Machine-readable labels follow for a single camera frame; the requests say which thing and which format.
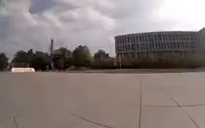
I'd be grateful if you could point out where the row of trees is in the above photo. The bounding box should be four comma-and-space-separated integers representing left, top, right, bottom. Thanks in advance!
0, 44, 205, 72

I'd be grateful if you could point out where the grey stone slab plaza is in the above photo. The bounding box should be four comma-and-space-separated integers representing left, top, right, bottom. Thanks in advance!
0, 71, 205, 128

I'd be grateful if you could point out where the grass strip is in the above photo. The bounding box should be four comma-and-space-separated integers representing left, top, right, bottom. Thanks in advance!
65, 68, 205, 74

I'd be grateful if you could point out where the tall slim tower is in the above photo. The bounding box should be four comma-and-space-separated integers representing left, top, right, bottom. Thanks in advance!
49, 38, 55, 56

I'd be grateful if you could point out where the curved grey office building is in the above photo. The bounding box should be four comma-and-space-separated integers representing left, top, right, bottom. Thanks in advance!
114, 27, 205, 69

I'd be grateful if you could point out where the white low structure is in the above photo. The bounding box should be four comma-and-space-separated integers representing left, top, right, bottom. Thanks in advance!
10, 67, 36, 73

